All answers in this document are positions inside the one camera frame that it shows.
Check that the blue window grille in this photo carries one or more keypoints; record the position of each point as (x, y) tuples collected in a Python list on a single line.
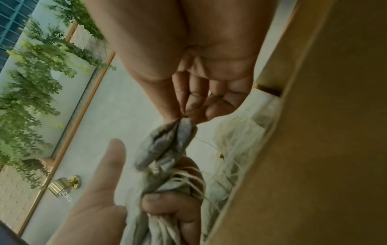
[(13, 21)]

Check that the person's right hand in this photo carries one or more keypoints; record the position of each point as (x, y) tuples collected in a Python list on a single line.
[(181, 36)]

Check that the wood-framed lattice panel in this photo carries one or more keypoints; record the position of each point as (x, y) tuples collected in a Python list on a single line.
[(18, 198)]

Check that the grey fringed cloth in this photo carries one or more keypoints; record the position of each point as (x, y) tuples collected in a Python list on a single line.
[(169, 143)]

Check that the dark clothing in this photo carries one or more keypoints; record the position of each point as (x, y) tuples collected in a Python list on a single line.
[(7, 235)]

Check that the brown wooden cabinet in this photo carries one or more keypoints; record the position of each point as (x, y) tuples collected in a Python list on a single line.
[(326, 134)]

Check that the person's left hand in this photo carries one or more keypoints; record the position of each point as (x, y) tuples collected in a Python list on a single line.
[(90, 220)]

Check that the green hanging plant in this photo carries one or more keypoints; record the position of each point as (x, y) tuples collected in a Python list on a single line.
[(33, 95)]

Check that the cream fringed cloth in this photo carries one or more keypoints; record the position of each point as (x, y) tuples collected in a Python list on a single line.
[(242, 141)]

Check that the gold wall lamp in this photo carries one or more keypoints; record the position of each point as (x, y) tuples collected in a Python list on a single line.
[(65, 186)]

